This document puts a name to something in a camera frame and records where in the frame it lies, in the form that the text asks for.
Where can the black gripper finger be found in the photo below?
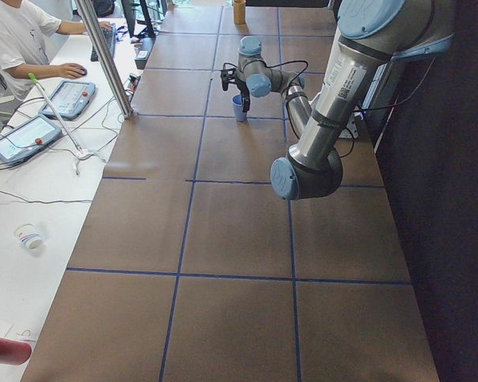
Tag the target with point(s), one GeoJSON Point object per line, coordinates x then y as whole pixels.
{"type": "Point", "coordinates": [245, 102]}

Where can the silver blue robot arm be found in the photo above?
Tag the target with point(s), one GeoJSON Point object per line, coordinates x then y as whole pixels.
{"type": "Point", "coordinates": [369, 34]}

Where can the blue ribbed cup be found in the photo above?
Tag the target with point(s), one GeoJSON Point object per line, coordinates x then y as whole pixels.
{"type": "Point", "coordinates": [238, 108]}

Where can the white paper cup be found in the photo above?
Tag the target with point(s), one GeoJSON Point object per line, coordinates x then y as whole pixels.
{"type": "Point", "coordinates": [29, 236]}

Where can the black keyboard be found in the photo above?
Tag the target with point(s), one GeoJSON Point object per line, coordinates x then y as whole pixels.
{"type": "Point", "coordinates": [109, 40]}

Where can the upper teach pendant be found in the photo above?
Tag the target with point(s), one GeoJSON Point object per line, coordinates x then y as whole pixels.
{"type": "Point", "coordinates": [71, 98]}

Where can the teach pendant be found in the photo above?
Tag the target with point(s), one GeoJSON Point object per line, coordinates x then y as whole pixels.
{"type": "Point", "coordinates": [71, 98]}
{"type": "Point", "coordinates": [28, 139]}

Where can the white rod green tip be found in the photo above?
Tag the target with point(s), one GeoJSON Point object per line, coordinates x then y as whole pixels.
{"type": "Point", "coordinates": [83, 153]}

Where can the lower teach pendant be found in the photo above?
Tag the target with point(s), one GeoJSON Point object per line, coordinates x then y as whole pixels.
{"type": "Point", "coordinates": [28, 139]}

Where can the person in white shirt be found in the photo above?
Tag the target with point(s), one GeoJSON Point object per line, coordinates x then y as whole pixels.
{"type": "Point", "coordinates": [23, 29]}

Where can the red cylinder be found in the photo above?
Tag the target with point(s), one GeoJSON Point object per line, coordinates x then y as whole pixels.
{"type": "Point", "coordinates": [14, 352]}

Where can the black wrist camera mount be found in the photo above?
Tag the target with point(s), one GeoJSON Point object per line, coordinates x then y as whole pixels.
{"type": "Point", "coordinates": [228, 76]}

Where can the aluminium frame post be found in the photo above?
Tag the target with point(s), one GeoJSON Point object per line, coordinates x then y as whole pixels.
{"type": "Point", "coordinates": [90, 20]}

